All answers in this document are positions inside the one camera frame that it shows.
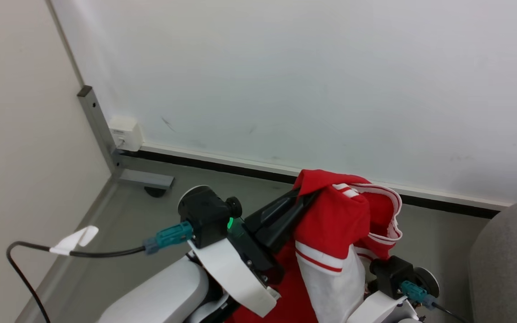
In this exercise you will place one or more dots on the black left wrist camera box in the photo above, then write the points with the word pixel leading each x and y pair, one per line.
pixel 204 215

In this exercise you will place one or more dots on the teal camera connector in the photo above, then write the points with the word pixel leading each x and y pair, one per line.
pixel 414 292
pixel 171 235

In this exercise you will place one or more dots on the teal right camera connector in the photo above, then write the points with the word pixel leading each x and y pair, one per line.
pixel 414 292

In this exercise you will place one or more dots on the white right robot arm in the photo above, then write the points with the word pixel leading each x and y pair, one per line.
pixel 377 309

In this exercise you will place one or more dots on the red and white garment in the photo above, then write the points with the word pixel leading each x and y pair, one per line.
pixel 335 224

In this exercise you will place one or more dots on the teal left camera connector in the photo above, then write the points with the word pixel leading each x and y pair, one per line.
pixel 171 235

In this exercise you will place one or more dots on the white wall socket box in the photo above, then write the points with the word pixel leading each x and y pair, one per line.
pixel 126 132

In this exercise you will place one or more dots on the black skirting strip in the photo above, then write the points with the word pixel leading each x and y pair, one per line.
pixel 222 165

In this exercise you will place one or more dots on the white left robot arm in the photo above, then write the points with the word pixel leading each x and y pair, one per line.
pixel 159 296

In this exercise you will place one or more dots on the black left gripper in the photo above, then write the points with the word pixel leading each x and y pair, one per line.
pixel 251 258

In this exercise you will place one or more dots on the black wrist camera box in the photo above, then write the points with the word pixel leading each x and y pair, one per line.
pixel 204 215
pixel 393 271

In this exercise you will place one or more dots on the grey metal frame post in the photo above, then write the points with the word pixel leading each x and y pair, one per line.
pixel 101 130

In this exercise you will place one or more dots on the grey fabric sofa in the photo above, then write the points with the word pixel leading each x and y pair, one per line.
pixel 510 264

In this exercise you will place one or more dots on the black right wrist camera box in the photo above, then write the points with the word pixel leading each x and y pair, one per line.
pixel 393 271

